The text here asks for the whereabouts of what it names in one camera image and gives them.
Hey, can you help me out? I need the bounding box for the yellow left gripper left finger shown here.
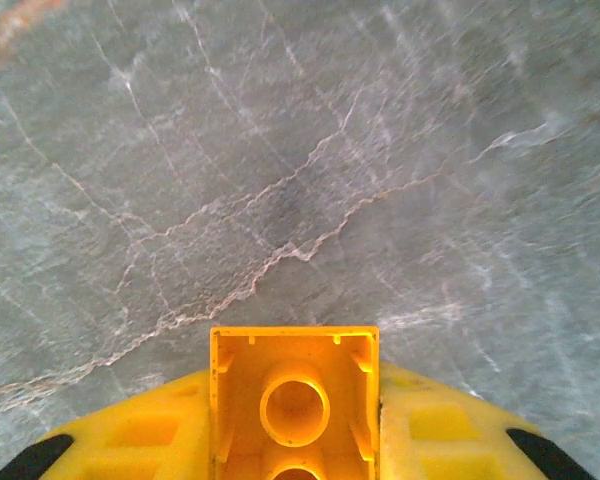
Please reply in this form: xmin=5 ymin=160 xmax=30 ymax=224
xmin=0 ymin=368 xmax=213 ymax=480

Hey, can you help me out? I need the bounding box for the long yellow lego brick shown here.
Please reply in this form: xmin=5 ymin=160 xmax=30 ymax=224
xmin=208 ymin=325 xmax=381 ymax=480

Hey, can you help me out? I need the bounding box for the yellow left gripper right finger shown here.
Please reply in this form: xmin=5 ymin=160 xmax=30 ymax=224
xmin=378 ymin=361 xmax=600 ymax=480

